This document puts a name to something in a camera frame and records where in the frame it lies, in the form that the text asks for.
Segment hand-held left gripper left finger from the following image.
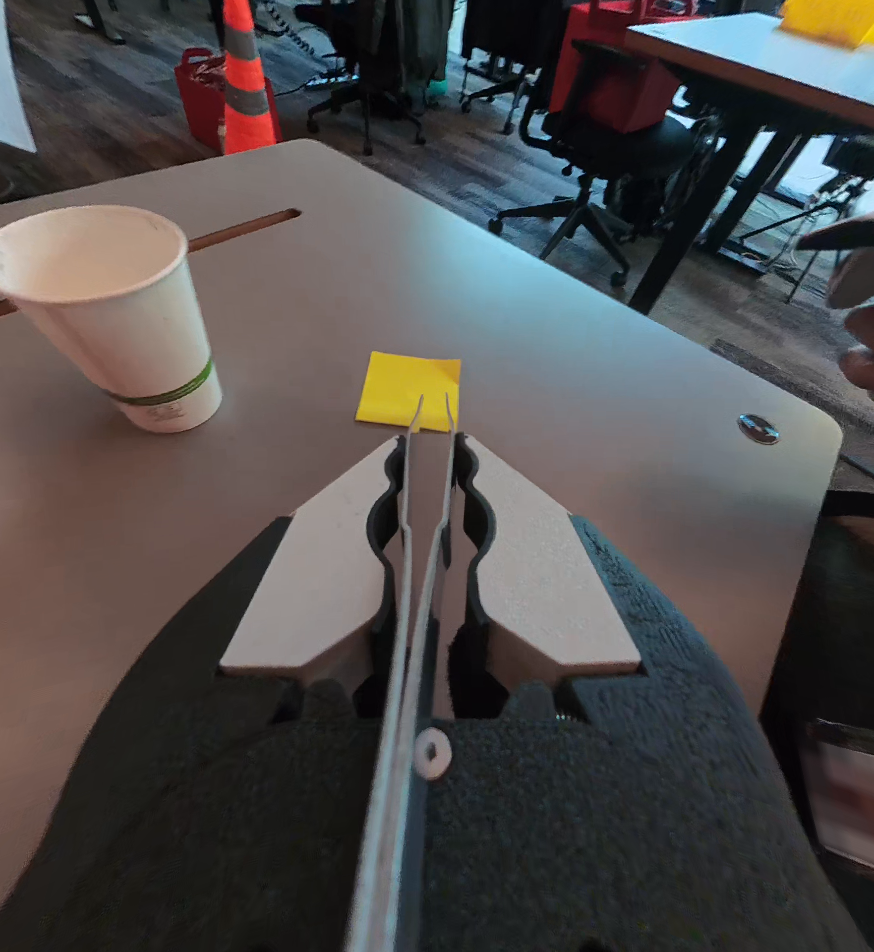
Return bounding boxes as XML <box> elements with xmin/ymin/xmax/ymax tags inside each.
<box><xmin>220</xmin><ymin>435</ymin><xmax>409</xmax><ymax>718</ymax></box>

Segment long metal tweezers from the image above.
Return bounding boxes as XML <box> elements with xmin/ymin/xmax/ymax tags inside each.
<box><xmin>348</xmin><ymin>392</ymin><xmax>459</xmax><ymax>952</ymax></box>

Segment red container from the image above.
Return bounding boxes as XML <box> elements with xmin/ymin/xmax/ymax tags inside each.
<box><xmin>175</xmin><ymin>47</ymin><xmax>283</xmax><ymax>153</ymax></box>

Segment yellow parts bin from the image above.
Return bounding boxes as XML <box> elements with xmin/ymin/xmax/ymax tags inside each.
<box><xmin>779</xmin><ymin>0</ymin><xmax>874</xmax><ymax>52</ymax></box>

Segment white-topped desk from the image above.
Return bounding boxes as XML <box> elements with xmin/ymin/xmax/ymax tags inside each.
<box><xmin>625</xmin><ymin>11</ymin><xmax>874</xmax><ymax>313</ymax></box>

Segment jacket-draped office chair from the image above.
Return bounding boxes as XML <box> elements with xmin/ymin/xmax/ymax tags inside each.
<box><xmin>295</xmin><ymin>0</ymin><xmax>456</xmax><ymax>157</ymax></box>

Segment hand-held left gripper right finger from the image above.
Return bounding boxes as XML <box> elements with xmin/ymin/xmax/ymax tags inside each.
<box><xmin>452</xmin><ymin>433</ymin><xmax>643</xmax><ymax>718</ymax></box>

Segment yellow sticky note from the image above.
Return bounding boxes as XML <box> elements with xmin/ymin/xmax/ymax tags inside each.
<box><xmin>355</xmin><ymin>352</ymin><xmax>462</xmax><ymax>432</ymax></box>

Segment black swivel office chair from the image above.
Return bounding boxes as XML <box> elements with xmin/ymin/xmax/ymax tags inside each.
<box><xmin>489</xmin><ymin>41</ymin><xmax>722</xmax><ymax>289</ymax></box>

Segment white paper cup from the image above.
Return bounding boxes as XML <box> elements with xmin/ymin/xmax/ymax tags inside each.
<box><xmin>0</xmin><ymin>206</ymin><xmax>224</xmax><ymax>434</ymax></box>

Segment person's dark pants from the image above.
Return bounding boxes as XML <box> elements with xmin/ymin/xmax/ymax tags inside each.
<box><xmin>760</xmin><ymin>491</ymin><xmax>874</xmax><ymax>952</ymax></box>

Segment orange traffic cone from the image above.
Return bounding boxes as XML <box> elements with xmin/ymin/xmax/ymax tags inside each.
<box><xmin>221</xmin><ymin>0</ymin><xmax>279</xmax><ymax>155</ymax></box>

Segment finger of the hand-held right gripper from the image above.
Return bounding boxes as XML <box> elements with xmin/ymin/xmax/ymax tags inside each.
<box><xmin>825</xmin><ymin>247</ymin><xmax>874</xmax><ymax>310</ymax></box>
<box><xmin>797</xmin><ymin>199</ymin><xmax>874</xmax><ymax>252</ymax></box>

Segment red bag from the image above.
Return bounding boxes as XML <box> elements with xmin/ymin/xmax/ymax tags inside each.
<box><xmin>548</xmin><ymin>0</ymin><xmax>687</xmax><ymax>135</ymax></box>

